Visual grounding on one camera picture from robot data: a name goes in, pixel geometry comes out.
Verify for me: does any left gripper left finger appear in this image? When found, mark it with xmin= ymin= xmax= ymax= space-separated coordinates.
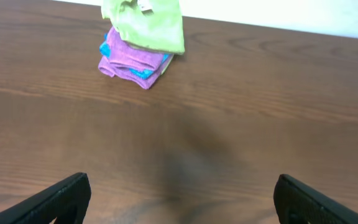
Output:
xmin=0 ymin=172 xmax=91 ymax=224

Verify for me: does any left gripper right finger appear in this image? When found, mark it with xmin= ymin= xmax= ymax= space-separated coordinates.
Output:
xmin=273 ymin=174 xmax=358 ymax=224

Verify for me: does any light green microfiber cloth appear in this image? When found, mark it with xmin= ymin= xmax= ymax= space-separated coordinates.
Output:
xmin=101 ymin=0 xmax=185 ymax=55

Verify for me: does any purple folded cloth at bottom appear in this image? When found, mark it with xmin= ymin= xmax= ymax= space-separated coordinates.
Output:
xmin=98 ymin=56 xmax=162 ymax=90

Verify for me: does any purple folded cloth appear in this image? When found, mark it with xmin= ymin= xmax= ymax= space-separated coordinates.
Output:
xmin=105 ymin=26 xmax=167 ymax=73
xmin=98 ymin=56 xmax=162 ymax=90

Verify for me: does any blue folded cloth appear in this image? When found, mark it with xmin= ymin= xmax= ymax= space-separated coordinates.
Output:
xmin=99 ymin=32 xmax=170 ymax=80

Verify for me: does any purple folded cloth on top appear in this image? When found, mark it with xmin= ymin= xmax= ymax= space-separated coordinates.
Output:
xmin=105 ymin=26 xmax=167 ymax=73

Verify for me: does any green folded cloth under stack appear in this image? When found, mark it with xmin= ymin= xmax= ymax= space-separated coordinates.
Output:
xmin=160 ymin=54 xmax=174 ymax=75

